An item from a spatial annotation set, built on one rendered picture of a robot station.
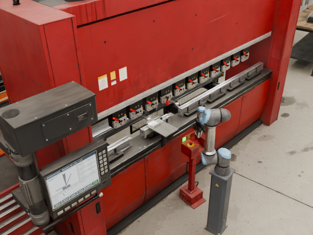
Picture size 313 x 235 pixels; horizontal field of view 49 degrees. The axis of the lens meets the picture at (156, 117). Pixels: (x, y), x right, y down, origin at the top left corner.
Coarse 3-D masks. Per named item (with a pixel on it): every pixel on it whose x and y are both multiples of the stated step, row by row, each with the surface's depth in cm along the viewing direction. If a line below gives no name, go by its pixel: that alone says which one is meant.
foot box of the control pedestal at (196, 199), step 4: (180, 188) 389; (184, 188) 389; (196, 188) 389; (180, 192) 391; (184, 192) 384; (188, 192) 384; (196, 192) 384; (200, 192) 384; (180, 196) 394; (184, 196) 387; (188, 196) 381; (192, 196) 379; (196, 196) 381; (200, 196) 387; (184, 200) 388; (188, 200) 384; (192, 200) 380; (196, 200) 385; (200, 200) 388; (204, 200) 388; (188, 204) 384; (192, 204) 383; (196, 204) 384; (200, 204) 384
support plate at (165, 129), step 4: (156, 120) 348; (160, 120) 348; (164, 124) 341; (168, 124) 341; (152, 128) 336; (156, 128) 336; (160, 128) 336; (164, 128) 336; (168, 128) 335; (172, 128) 335; (176, 128) 335; (160, 132) 330; (164, 132) 330; (168, 132) 329; (172, 132) 330; (164, 136) 325
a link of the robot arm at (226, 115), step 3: (222, 111) 282; (225, 111) 282; (228, 111) 285; (222, 114) 281; (225, 114) 281; (228, 114) 283; (222, 117) 281; (225, 117) 282; (228, 117) 284; (222, 120) 283; (225, 120) 284
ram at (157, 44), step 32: (192, 0) 315; (224, 0) 350; (256, 0) 394; (96, 32) 253; (128, 32) 274; (160, 32) 301; (192, 32) 333; (224, 32) 371; (256, 32) 421; (96, 64) 264; (128, 64) 288; (160, 64) 317; (192, 64) 352; (96, 96) 276; (128, 96) 302
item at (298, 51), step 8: (304, 0) 677; (312, 0) 721; (304, 8) 694; (312, 8) 709; (304, 16) 665; (312, 16) 629; (304, 24) 625; (312, 24) 624; (312, 32) 615; (304, 40) 730; (312, 40) 729; (296, 48) 691; (304, 48) 690; (312, 48) 690; (296, 56) 658; (304, 56) 657; (312, 56) 656; (312, 72) 646
